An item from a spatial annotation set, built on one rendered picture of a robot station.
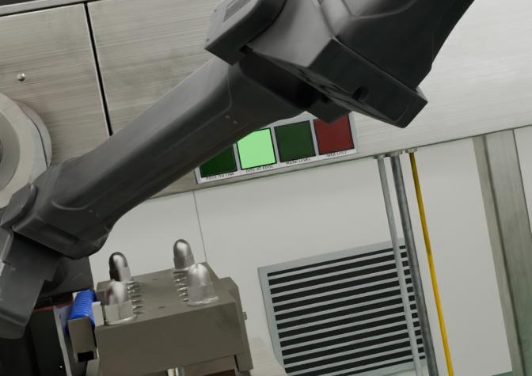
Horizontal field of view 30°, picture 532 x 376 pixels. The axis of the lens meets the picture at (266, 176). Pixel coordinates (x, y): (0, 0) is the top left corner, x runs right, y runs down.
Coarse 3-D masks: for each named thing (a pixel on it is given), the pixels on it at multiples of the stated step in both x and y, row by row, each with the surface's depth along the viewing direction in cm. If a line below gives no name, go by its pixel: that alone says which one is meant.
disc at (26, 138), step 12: (0, 96) 110; (0, 108) 110; (12, 108) 110; (12, 120) 110; (24, 120) 111; (24, 132) 111; (24, 144) 111; (24, 156) 111; (24, 168) 111; (12, 180) 111; (24, 180) 111; (0, 192) 110; (12, 192) 111; (0, 204) 110
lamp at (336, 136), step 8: (320, 120) 148; (336, 120) 149; (344, 120) 149; (320, 128) 148; (328, 128) 149; (336, 128) 149; (344, 128) 149; (320, 136) 149; (328, 136) 149; (336, 136) 149; (344, 136) 149; (320, 144) 149; (328, 144) 149; (336, 144) 149; (344, 144) 149
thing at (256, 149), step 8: (248, 136) 147; (256, 136) 147; (264, 136) 147; (240, 144) 147; (248, 144) 147; (256, 144) 147; (264, 144) 147; (240, 152) 147; (248, 152) 147; (256, 152) 147; (264, 152) 147; (272, 152) 148; (248, 160) 147; (256, 160) 147; (264, 160) 147; (272, 160) 148
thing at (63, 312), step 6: (54, 306) 112; (66, 306) 125; (54, 312) 112; (60, 312) 115; (66, 312) 123; (60, 318) 113; (66, 318) 121; (60, 324) 112; (60, 330) 112; (60, 336) 112; (66, 336) 117; (60, 342) 112; (66, 342) 115
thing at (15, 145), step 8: (0, 112) 110; (0, 120) 110; (8, 120) 110; (0, 128) 110; (8, 128) 110; (0, 136) 110; (8, 136) 110; (16, 136) 110; (8, 144) 110; (16, 144) 110; (8, 152) 110; (16, 152) 110; (8, 160) 110; (16, 160) 110; (0, 168) 110; (8, 168) 110; (16, 168) 110; (0, 176) 110; (8, 176) 110; (0, 184) 110
